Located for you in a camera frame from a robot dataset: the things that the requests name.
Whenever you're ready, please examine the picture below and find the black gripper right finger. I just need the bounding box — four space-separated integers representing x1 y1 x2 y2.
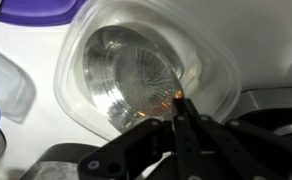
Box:
180 97 292 180

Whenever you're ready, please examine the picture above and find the clear container with blue lid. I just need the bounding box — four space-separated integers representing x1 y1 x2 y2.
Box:
0 44 37 150

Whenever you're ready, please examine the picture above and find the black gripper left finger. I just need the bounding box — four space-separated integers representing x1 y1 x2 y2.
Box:
77 97 188 180

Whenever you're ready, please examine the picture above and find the purple plastic lid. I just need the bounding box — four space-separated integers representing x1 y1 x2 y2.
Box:
0 0 88 28

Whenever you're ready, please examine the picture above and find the clear tupperware container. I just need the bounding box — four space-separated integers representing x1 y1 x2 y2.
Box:
52 0 242 142

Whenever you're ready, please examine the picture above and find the steel utensil holder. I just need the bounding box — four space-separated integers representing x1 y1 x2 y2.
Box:
17 142 102 180

